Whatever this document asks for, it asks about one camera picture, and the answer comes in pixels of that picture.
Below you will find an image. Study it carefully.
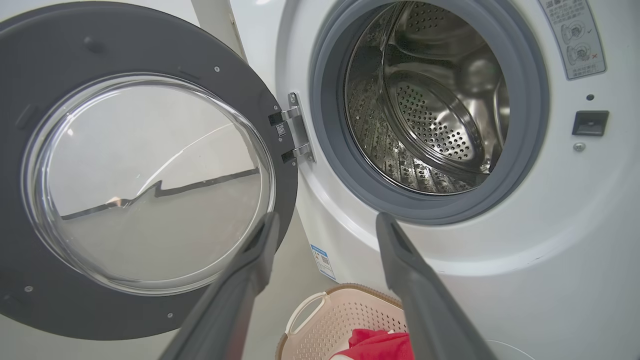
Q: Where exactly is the dark round washer door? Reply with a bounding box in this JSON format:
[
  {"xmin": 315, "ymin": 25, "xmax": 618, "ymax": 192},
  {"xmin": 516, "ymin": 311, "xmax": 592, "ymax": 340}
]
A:
[{"xmin": 0, "ymin": 1, "xmax": 299, "ymax": 342}]

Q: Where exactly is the grey warning sticker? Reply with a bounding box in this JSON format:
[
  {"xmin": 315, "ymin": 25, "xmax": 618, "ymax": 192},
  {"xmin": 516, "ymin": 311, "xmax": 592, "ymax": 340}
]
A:
[{"xmin": 539, "ymin": 0, "xmax": 607, "ymax": 81}]

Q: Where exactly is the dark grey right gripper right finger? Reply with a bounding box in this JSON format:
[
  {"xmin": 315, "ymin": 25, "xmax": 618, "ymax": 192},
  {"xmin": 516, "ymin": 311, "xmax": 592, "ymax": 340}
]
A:
[{"xmin": 375, "ymin": 212, "xmax": 496, "ymax": 360}]

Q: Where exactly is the blue white energy label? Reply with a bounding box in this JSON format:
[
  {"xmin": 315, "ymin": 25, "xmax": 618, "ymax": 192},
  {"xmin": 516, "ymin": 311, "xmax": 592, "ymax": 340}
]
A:
[{"xmin": 310, "ymin": 244, "xmax": 337, "ymax": 282}]

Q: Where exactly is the red garment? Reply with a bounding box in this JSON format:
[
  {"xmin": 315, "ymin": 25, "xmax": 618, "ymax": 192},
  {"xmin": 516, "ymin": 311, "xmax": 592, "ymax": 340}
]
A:
[{"xmin": 330, "ymin": 328, "xmax": 416, "ymax": 360}]

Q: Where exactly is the cream perforated laundry basket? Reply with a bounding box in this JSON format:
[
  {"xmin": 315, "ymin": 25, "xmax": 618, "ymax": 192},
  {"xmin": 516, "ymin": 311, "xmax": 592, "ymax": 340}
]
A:
[{"xmin": 275, "ymin": 283, "xmax": 416, "ymax": 360}]

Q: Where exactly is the perforated steel washer drum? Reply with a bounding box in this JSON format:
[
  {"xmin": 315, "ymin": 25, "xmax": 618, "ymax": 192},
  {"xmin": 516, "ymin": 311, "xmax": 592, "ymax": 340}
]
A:
[{"xmin": 344, "ymin": 0, "xmax": 511, "ymax": 195}]

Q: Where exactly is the grey rubber door gasket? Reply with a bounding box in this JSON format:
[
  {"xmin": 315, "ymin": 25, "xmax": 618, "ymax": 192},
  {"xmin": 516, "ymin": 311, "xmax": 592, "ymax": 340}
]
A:
[{"xmin": 308, "ymin": 0, "xmax": 551, "ymax": 226}]

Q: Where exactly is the white front-load washing machine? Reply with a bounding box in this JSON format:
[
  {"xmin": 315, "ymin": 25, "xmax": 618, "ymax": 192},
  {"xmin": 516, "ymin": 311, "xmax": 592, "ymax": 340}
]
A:
[{"xmin": 227, "ymin": 0, "xmax": 640, "ymax": 360}]

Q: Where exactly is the silver metal door hinge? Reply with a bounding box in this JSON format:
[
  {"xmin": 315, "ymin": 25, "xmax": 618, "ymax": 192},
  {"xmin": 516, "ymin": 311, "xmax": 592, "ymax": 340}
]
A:
[{"xmin": 268, "ymin": 91, "xmax": 317, "ymax": 164}]

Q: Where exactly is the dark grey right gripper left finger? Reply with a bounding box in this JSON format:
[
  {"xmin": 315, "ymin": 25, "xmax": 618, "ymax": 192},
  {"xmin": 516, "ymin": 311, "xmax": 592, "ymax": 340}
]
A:
[{"xmin": 159, "ymin": 212, "xmax": 281, "ymax": 360}]

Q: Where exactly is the black door latch socket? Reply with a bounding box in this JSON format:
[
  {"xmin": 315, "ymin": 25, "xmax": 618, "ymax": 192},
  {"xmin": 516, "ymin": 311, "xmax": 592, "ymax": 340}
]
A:
[{"xmin": 571, "ymin": 110, "xmax": 610, "ymax": 137}]

